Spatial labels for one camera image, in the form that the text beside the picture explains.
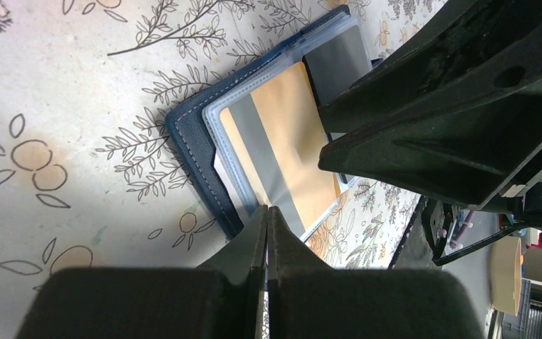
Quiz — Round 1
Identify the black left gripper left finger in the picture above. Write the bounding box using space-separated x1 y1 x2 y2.
17 206 268 338

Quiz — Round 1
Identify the navy blue card holder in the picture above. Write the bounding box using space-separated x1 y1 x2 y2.
164 5 363 239

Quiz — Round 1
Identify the grey card in holder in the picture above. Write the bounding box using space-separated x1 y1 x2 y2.
303 25 372 106

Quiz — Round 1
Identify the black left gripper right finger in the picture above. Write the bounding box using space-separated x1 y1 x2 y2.
267 207 483 338

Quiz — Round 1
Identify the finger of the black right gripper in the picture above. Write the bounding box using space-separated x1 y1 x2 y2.
319 81 542 209
320 1 542 133

